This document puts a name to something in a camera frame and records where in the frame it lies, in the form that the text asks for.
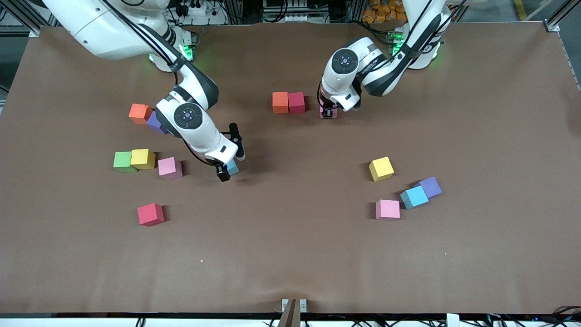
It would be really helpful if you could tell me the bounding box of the orange foam cube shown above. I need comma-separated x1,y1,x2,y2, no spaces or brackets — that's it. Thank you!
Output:
128,104,153,125
272,92,290,114

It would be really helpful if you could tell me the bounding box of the yellow foam cube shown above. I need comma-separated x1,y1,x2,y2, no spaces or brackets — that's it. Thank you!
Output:
369,156,395,182
130,149,156,170

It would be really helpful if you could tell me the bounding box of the purple foam cube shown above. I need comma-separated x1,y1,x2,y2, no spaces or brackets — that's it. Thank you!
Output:
419,177,443,199
146,111,168,135

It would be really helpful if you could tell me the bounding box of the brown table mat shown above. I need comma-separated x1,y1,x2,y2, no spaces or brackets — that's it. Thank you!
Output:
0,22,581,315

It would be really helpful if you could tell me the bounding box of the pile of orange toy fruit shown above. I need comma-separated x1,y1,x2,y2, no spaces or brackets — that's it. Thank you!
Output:
362,0,409,24

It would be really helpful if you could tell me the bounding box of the metal equipment rack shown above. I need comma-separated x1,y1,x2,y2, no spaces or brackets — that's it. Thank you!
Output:
262,0,320,23

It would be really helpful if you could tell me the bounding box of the green foam cube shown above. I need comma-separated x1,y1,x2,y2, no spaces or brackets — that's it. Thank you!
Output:
113,151,138,173

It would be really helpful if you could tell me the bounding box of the white power strip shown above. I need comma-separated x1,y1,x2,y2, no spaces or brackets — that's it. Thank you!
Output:
175,0,227,25

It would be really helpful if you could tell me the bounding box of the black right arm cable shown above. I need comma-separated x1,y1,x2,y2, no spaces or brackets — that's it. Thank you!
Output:
100,0,221,168

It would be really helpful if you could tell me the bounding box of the silver metal bracket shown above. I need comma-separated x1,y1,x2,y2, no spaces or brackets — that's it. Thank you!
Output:
281,298,308,313

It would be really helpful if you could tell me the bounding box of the brown wooden post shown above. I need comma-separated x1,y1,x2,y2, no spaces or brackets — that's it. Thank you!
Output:
277,298,301,327

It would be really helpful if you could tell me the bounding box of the aluminium frame profile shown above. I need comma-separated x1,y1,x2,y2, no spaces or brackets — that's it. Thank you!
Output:
542,0,581,33
0,0,62,38

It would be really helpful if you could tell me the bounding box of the black cable bundle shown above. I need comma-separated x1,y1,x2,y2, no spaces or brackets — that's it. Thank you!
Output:
447,305,581,327

